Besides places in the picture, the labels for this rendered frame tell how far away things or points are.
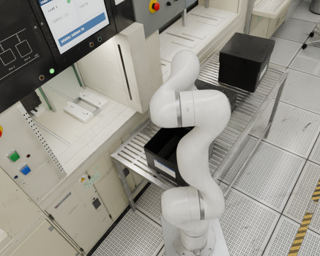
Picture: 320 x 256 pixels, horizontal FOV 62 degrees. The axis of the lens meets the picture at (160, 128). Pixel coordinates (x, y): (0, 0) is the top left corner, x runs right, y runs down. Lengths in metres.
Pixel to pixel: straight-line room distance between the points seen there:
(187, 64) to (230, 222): 1.62
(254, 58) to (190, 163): 1.17
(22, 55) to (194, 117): 0.67
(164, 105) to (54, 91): 1.42
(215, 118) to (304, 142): 2.11
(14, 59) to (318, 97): 2.89
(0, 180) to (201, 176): 0.82
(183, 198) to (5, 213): 0.81
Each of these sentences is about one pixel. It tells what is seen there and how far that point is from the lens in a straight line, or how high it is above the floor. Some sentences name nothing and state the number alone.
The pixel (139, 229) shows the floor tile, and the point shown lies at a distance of 2.21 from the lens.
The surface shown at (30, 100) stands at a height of 1.00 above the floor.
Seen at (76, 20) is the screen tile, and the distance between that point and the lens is 1.20.
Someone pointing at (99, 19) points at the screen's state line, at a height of 1.51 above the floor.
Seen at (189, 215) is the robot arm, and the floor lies 1.15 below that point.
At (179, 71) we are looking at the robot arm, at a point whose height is 1.58.
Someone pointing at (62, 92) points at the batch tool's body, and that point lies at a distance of 2.02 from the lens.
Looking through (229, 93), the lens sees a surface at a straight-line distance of 1.50.
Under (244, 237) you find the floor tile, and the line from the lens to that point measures 2.20.
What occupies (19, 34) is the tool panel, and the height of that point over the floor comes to 1.61.
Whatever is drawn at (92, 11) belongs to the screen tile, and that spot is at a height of 1.56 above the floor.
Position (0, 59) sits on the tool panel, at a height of 1.57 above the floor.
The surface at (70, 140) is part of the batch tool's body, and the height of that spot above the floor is 0.87.
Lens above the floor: 2.03
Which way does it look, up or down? 48 degrees down
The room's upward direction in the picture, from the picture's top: 8 degrees counter-clockwise
